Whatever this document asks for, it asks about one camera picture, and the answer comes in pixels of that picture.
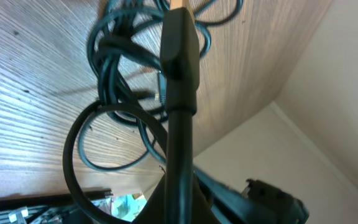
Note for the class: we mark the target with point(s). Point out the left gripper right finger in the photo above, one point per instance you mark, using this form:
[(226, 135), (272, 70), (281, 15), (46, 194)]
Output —
[(201, 211)]

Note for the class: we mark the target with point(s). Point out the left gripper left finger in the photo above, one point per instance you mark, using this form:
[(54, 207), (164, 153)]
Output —
[(154, 211)]

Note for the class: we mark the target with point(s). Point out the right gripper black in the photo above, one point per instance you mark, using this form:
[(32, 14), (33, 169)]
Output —
[(259, 202)]

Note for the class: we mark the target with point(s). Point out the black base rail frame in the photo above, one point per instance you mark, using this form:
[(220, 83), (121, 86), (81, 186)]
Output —
[(47, 209)]

